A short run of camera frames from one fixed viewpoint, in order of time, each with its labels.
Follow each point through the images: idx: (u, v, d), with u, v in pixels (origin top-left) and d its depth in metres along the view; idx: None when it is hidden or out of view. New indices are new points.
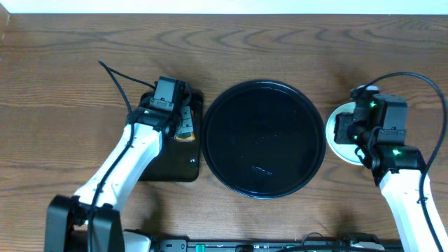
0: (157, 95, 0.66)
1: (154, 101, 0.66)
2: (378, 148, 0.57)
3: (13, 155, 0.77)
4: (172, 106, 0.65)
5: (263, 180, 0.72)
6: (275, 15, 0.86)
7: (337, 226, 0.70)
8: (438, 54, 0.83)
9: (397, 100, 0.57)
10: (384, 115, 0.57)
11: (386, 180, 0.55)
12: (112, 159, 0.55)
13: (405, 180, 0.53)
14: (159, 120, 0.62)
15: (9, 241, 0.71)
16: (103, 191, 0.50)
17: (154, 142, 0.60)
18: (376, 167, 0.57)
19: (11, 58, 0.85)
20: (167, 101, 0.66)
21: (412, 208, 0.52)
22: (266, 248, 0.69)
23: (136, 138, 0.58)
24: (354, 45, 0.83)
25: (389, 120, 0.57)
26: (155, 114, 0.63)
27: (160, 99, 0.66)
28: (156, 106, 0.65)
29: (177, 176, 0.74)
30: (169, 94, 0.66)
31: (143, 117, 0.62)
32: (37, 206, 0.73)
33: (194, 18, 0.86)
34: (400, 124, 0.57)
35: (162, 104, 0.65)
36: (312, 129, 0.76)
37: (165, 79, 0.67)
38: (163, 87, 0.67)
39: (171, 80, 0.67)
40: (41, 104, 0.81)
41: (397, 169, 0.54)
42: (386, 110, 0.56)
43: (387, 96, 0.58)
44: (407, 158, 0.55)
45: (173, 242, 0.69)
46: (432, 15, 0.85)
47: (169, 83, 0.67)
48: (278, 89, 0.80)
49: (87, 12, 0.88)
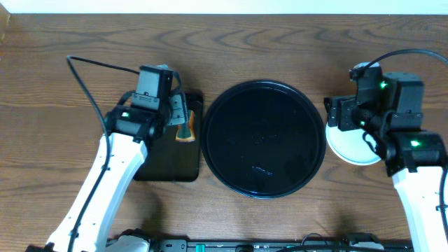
0: (140, 89, 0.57)
1: (136, 97, 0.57)
2: (393, 137, 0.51)
3: (13, 155, 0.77)
4: (157, 103, 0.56)
5: (263, 180, 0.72)
6: (275, 15, 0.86)
7: (337, 226, 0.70)
8: (438, 54, 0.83)
9: (410, 77, 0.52)
10: (399, 96, 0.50)
11: (400, 176, 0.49)
12: (88, 187, 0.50)
13: (425, 182, 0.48)
14: (137, 125, 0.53)
15: (9, 241, 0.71)
16: (78, 234, 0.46)
17: (134, 157, 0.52)
18: (392, 158, 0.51)
19: (11, 58, 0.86)
20: (152, 97, 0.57)
21: (429, 213, 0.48)
22: (266, 248, 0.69)
23: (113, 157, 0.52)
24: (354, 45, 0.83)
25: (404, 101, 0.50)
26: (136, 115, 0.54)
27: (144, 94, 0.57)
28: (139, 102, 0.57)
29: (177, 176, 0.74)
30: (154, 87, 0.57)
31: (120, 122, 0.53)
32: (37, 206, 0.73)
33: (194, 18, 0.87)
34: (416, 107, 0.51)
35: (146, 100, 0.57)
36: (311, 129, 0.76)
37: (148, 69, 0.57)
38: (147, 79, 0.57)
39: (156, 71, 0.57)
40: (41, 104, 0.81)
41: (416, 166, 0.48)
42: (400, 92, 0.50)
43: (399, 75, 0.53)
44: (426, 150, 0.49)
45: (172, 242, 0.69)
46: (431, 15, 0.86)
47: (152, 75, 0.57)
48: (278, 89, 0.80)
49: (87, 12, 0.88)
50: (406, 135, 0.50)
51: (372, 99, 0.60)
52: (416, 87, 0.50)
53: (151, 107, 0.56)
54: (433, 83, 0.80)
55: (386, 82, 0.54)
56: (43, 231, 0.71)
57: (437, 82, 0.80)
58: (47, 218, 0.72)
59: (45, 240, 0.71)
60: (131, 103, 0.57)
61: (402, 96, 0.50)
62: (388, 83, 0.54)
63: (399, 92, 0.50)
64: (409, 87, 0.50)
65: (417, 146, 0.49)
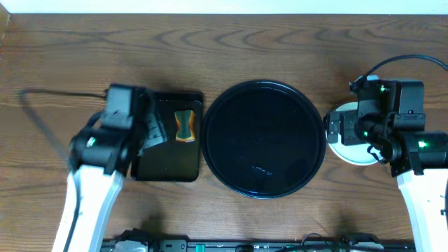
0: (110, 108, 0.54)
1: (106, 117, 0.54)
2: (399, 135, 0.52)
3: (13, 155, 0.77)
4: (130, 122, 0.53)
5: (263, 180, 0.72)
6: (274, 15, 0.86)
7: (337, 226, 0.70)
8: (438, 54, 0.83)
9: (409, 80, 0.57)
10: (400, 96, 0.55)
11: (407, 176, 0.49)
12: (60, 241, 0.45)
13: (429, 183, 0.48)
14: (109, 150, 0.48)
15: (9, 241, 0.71)
16: None
17: (109, 191, 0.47)
18: (397, 157, 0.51)
19: (10, 58, 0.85)
20: (122, 116, 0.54)
21: (433, 217, 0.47)
22: (266, 248, 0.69)
23: (83, 199, 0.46)
24: (354, 45, 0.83)
25: (406, 102, 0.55)
26: (106, 139, 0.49)
27: (114, 113, 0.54)
28: (110, 122, 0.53)
29: (177, 176, 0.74)
30: (125, 105, 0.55)
31: (87, 150, 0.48)
32: (37, 206, 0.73)
33: (194, 18, 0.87)
34: (417, 107, 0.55)
35: (117, 120, 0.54)
36: (311, 129, 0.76)
37: (118, 87, 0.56)
38: (116, 99, 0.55)
39: (127, 88, 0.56)
40: (41, 104, 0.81)
41: (422, 168, 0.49)
42: (401, 90, 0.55)
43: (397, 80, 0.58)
44: (435, 150, 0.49)
45: (172, 242, 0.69)
46: (431, 15, 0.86)
47: (122, 93, 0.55)
48: (278, 89, 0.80)
49: (87, 12, 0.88)
50: (411, 133, 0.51)
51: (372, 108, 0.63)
52: (415, 87, 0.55)
53: (123, 127, 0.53)
54: (434, 83, 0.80)
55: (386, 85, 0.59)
56: (44, 232, 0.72)
57: (437, 82, 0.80)
58: (47, 218, 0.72)
59: (46, 240, 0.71)
60: (101, 123, 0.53)
61: (402, 95, 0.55)
62: (386, 86, 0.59)
63: (400, 91, 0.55)
64: (407, 87, 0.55)
65: (423, 147, 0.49)
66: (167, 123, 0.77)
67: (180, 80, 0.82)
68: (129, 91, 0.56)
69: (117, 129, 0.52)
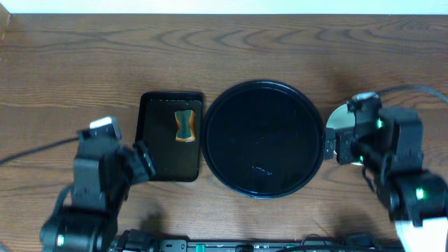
0: (80, 185, 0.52)
1: (76, 194, 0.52)
2: (397, 185, 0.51)
3: (14, 155, 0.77)
4: (105, 199, 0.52)
5: (263, 180, 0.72)
6: (274, 15, 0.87)
7: (337, 226, 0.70)
8: (438, 54, 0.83)
9: (409, 116, 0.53)
10: (397, 139, 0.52)
11: (404, 225, 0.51)
12: None
13: (428, 237, 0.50)
14: (80, 241, 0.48)
15: (7, 241, 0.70)
16: None
17: None
18: (397, 207, 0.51)
19: (12, 58, 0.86)
20: (93, 193, 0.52)
21: None
22: (266, 248, 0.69)
23: None
24: (354, 45, 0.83)
25: (405, 141, 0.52)
26: (78, 225, 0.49)
27: (83, 190, 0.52)
28: (80, 199, 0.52)
29: (177, 176, 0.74)
30: (94, 180, 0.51)
31: (61, 241, 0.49)
32: (36, 205, 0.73)
33: (194, 19, 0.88)
34: (416, 147, 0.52)
35: (88, 198, 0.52)
36: (311, 129, 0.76)
37: (82, 159, 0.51)
38: (82, 173, 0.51)
39: (92, 159, 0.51)
40: (41, 104, 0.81)
41: (421, 220, 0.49)
42: (399, 135, 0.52)
43: (396, 113, 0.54)
44: (431, 199, 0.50)
45: (172, 242, 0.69)
46: (430, 15, 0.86)
47: (87, 169, 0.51)
48: (278, 89, 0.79)
49: (88, 12, 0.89)
50: (407, 182, 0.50)
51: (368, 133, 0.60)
52: (414, 129, 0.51)
53: (97, 204, 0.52)
54: (433, 83, 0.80)
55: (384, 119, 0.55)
56: None
57: (437, 82, 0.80)
58: (46, 218, 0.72)
59: None
60: (73, 202, 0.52)
61: (401, 138, 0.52)
62: (385, 120, 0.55)
63: (397, 135, 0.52)
64: (407, 128, 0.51)
65: (421, 198, 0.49)
66: (167, 123, 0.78)
67: (180, 80, 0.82)
68: (95, 165, 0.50)
69: (90, 211, 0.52)
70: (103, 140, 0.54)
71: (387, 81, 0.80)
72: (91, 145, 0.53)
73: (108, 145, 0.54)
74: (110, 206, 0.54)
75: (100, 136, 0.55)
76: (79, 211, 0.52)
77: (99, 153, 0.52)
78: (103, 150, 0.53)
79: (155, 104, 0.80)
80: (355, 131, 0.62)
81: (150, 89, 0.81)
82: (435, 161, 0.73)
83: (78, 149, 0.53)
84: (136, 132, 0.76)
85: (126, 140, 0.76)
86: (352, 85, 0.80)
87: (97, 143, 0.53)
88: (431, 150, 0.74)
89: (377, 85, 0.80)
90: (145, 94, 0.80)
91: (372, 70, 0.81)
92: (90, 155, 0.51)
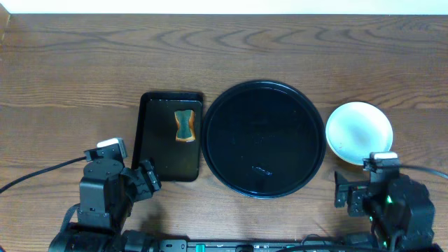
0: (86, 206, 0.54)
1: (82, 214, 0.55)
2: None
3: (12, 155, 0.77)
4: (110, 221, 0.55)
5: (263, 180, 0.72)
6: (274, 15, 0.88)
7: (338, 227, 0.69)
8: (437, 54, 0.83)
9: (421, 196, 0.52)
10: (409, 219, 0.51)
11: None
12: None
13: None
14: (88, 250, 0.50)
15: (6, 241, 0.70)
16: None
17: None
18: None
19: (12, 58, 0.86)
20: (99, 214, 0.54)
21: None
22: (266, 247, 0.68)
23: None
24: (353, 45, 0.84)
25: (416, 226, 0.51)
26: (85, 240, 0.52)
27: (89, 210, 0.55)
28: (86, 219, 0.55)
29: (177, 177, 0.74)
30: (100, 202, 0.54)
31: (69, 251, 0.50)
32: (36, 206, 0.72)
33: (194, 19, 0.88)
34: (426, 228, 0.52)
35: (94, 218, 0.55)
36: (311, 129, 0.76)
37: (87, 182, 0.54)
38: (88, 194, 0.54)
39: (97, 182, 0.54)
40: (42, 104, 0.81)
41: None
42: (409, 216, 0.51)
43: (407, 194, 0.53)
44: None
45: (173, 242, 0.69)
46: (428, 15, 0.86)
47: (93, 190, 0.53)
48: (278, 89, 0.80)
49: (88, 12, 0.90)
50: None
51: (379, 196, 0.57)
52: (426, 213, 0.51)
53: (103, 226, 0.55)
54: (432, 82, 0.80)
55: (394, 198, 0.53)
56: (41, 231, 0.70)
57: (435, 81, 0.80)
58: (47, 218, 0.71)
59: (43, 241, 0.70)
60: (80, 221, 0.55)
61: (412, 220, 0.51)
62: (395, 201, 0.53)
63: (409, 218, 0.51)
64: (418, 213, 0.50)
65: None
66: (167, 123, 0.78)
67: (180, 80, 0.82)
68: (101, 186, 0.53)
69: (96, 230, 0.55)
70: (108, 164, 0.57)
71: (386, 81, 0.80)
72: (96, 170, 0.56)
73: (113, 168, 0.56)
74: (115, 225, 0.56)
75: (104, 161, 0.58)
76: (85, 229, 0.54)
77: (103, 176, 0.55)
78: (107, 173, 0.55)
79: (155, 104, 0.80)
80: (368, 190, 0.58)
81: (150, 89, 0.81)
82: (435, 161, 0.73)
83: (84, 171, 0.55)
84: (136, 131, 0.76)
85: (125, 140, 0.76)
86: (352, 85, 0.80)
87: (101, 167, 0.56)
88: (431, 150, 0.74)
89: (377, 85, 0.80)
90: (145, 94, 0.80)
91: (372, 70, 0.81)
92: (96, 178, 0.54)
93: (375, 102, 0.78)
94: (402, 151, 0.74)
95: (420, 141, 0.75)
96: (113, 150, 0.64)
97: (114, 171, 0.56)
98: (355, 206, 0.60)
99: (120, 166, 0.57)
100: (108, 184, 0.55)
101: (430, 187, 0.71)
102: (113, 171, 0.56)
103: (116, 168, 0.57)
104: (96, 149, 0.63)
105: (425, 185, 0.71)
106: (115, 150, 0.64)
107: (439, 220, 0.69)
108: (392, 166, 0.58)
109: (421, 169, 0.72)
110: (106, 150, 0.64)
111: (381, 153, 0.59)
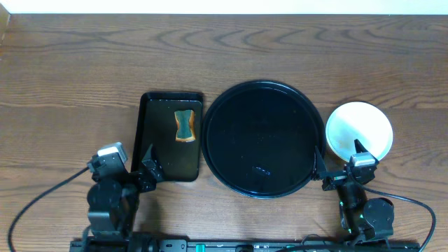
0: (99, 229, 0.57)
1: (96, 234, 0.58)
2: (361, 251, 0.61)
3: (13, 155, 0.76)
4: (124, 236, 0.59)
5: (263, 180, 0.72)
6: (274, 16, 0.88)
7: (338, 227, 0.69)
8: (436, 54, 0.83)
9: (387, 224, 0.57)
10: (372, 236, 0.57)
11: None
12: None
13: None
14: None
15: (5, 241, 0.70)
16: None
17: None
18: None
19: (12, 59, 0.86)
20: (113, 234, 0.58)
21: None
22: (266, 247, 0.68)
23: None
24: (354, 45, 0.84)
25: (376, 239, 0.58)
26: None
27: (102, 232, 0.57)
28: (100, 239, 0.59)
29: (176, 176, 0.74)
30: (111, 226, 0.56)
31: None
32: (36, 206, 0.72)
33: (194, 19, 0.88)
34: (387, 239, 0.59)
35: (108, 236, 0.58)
36: (312, 129, 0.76)
37: (96, 211, 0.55)
38: (98, 222, 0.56)
39: (103, 210, 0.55)
40: (42, 104, 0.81)
41: None
42: (372, 236, 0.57)
43: (376, 219, 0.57)
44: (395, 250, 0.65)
45: (172, 242, 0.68)
46: (428, 15, 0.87)
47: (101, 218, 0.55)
48: (278, 89, 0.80)
49: (88, 12, 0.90)
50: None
51: (353, 190, 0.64)
52: (386, 236, 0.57)
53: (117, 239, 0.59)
54: (432, 82, 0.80)
55: (365, 220, 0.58)
56: (41, 231, 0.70)
57: (435, 81, 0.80)
58: (47, 218, 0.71)
59: (43, 241, 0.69)
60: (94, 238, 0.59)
61: (374, 237, 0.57)
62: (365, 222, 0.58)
63: (372, 235, 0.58)
64: (382, 235, 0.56)
65: None
66: (167, 123, 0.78)
67: (180, 80, 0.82)
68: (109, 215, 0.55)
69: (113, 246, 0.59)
70: (108, 189, 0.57)
71: (386, 81, 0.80)
72: (100, 198, 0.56)
73: (114, 193, 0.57)
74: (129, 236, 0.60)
75: (105, 185, 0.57)
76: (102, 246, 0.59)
77: (107, 204, 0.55)
78: (110, 200, 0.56)
79: (155, 104, 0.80)
80: (344, 183, 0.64)
81: (150, 89, 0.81)
82: (434, 161, 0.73)
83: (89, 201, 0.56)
84: (136, 132, 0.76)
85: (125, 140, 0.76)
86: (351, 85, 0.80)
87: (104, 193, 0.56)
88: (431, 150, 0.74)
89: (377, 85, 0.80)
90: (145, 94, 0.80)
91: (372, 70, 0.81)
92: (101, 206, 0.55)
93: (375, 102, 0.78)
94: (401, 151, 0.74)
95: (420, 141, 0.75)
96: (113, 159, 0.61)
97: (115, 197, 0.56)
98: (331, 187, 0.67)
99: (120, 190, 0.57)
100: (113, 210, 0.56)
101: (430, 187, 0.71)
102: (115, 197, 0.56)
103: (117, 193, 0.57)
104: (97, 161, 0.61)
105: (425, 185, 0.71)
106: (115, 158, 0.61)
107: (440, 220, 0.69)
108: (369, 170, 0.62)
109: (421, 169, 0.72)
110: (106, 159, 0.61)
111: (361, 160, 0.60)
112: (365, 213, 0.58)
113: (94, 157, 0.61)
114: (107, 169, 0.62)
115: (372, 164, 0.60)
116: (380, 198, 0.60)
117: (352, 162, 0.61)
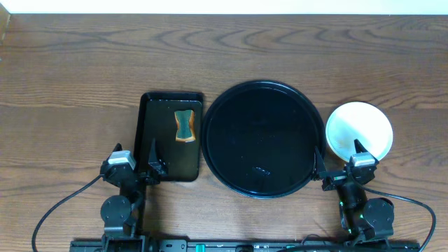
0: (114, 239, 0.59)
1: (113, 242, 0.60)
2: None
3: (13, 155, 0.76)
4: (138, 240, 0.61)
5: (263, 180, 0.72)
6: (274, 15, 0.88)
7: (338, 227, 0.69)
8: (436, 54, 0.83)
9: (387, 224, 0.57)
10: (372, 236, 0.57)
11: None
12: None
13: None
14: None
15: (5, 241, 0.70)
16: None
17: None
18: None
19: (13, 59, 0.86)
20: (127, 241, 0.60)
21: None
22: (266, 248, 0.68)
23: None
24: (354, 45, 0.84)
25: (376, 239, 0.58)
26: None
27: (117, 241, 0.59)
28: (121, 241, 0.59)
29: (175, 177, 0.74)
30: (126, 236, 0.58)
31: None
32: (36, 205, 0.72)
33: (194, 19, 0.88)
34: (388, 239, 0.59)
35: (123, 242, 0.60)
36: (312, 129, 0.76)
37: (110, 227, 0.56)
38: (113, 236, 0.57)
39: (116, 227, 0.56)
40: (42, 103, 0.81)
41: None
42: (372, 236, 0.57)
43: (376, 219, 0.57)
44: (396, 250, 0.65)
45: (172, 242, 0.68)
46: (428, 15, 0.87)
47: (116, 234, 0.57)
48: (278, 89, 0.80)
49: (88, 12, 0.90)
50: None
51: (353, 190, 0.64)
52: (386, 236, 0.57)
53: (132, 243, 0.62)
54: (432, 82, 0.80)
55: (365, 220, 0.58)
56: (40, 231, 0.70)
57: (435, 81, 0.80)
58: (47, 218, 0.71)
59: (43, 241, 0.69)
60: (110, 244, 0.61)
61: (374, 237, 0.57)
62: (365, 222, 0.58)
63: (372, 236, 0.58)
64: (382, 235, 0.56)
65: None
66: (167, 122, 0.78)
67: (180, 80, 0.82)
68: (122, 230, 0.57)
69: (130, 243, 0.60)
70: (118, 205, 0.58)
71: (386, 81, 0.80)
72: (112, 213, 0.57)
73: (124, 209, 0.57)
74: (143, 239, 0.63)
75: (115, 199, 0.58)
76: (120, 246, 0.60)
77: (119, 220, 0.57)
78: (121, 217, 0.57)
79: (155, 104, 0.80)
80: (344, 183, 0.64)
81: (150, 89, 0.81)
82: (434, 161, 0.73)
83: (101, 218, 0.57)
84: (136, 132, 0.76)
85: (125, 140, 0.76)
86: (351, 85, 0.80)
87: (115, 209, 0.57)
88: (431, 150, 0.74)
89: (377, 85, 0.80)
90: (145, 94, 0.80)
91: (372, 70, 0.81)
92: (114, 223, 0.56)
93: (374, 102, 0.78)
94: (401, 151, 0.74)
95: (420, 141, 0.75)
96: (124, 168, 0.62)
97: (126, 213, 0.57)
98: (330, 187, 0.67)
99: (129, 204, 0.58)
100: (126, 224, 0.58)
101: (430, 187, 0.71)
102: (127, 213, 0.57)
103: (127, 208, 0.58)
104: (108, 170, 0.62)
105: (425, 185, 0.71)
106: (126, 168, 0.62)
107: (440, 220, 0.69)
108: (368, 170, 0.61)
109: (421, 169, 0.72)
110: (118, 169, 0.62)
111: (362, 160, 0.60)
112: (365, 213, 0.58)
113: (104, 167, 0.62)
114: (119, 176, 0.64)
115: (372, 163, 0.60)
116: (380, 198, 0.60)
117: (352, 162, 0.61)
